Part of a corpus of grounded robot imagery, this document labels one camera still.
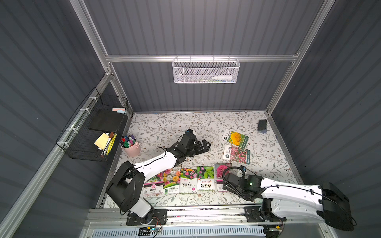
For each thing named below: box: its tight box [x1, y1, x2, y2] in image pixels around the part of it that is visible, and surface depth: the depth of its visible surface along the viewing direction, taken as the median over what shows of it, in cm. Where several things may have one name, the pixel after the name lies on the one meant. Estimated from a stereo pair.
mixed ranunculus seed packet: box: [162, 166, 182, 194], surface depth 88 cm
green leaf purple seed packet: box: [196, 166, 215, 191], surface depth 88 cm
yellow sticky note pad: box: [93, 131, 110, 150], surface depth 70 cm
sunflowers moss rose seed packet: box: [179, 168, 198, 194], surface depth 86 cm
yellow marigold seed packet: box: [221, 128, 250, 149], surface depth 107 cm
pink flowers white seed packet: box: [223, 144, 251, 165], surface depth 98 cm
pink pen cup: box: [120, 133, 141, 158], surface depth 91 cm
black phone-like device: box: [257, 119, 267, 134], surface depth 110 cm
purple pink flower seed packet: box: [142, 171, 164, 195], surface depth 86 cm
